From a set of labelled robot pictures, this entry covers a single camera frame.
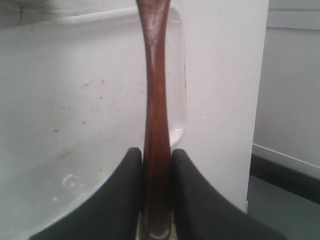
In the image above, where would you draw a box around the white plastic tray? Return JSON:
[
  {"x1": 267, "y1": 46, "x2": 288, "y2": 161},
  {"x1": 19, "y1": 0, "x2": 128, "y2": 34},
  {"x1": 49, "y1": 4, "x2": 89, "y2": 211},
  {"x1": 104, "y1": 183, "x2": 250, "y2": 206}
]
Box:
[{"x1": 0, "y1": 4, "x2": 188, "y2": 226}]

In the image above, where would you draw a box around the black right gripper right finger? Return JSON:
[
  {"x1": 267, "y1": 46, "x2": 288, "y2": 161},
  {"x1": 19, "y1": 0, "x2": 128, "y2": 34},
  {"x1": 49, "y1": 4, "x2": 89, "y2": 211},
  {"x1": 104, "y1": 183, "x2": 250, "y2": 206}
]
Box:
[{"x1": 172, "y1": 149, "x2": 286, "y2": 240}]

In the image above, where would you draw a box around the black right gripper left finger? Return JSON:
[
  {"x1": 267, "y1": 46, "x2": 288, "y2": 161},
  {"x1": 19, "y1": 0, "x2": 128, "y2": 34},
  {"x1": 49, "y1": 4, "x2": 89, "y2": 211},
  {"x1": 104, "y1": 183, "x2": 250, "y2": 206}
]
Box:
[{"x1": 31, "y1": 147, "x2": 143, "y2": 240}]

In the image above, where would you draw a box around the brown wooden spoon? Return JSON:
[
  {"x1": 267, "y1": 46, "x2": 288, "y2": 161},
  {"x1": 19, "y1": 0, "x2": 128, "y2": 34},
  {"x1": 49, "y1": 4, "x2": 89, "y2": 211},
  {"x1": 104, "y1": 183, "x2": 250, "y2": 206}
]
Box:
[{"x1": 136, "y1": 0, "x2": 172, "y2": 240}]

